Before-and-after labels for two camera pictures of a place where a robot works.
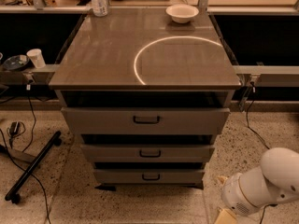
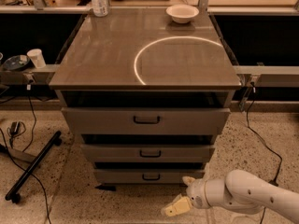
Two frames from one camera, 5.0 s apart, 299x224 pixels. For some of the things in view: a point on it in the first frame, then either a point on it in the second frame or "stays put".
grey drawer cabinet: (146, 96) stays put
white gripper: (234, 194) → (196, 192)
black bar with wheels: (13, 193) stays put
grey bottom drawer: (149, 176) stays put
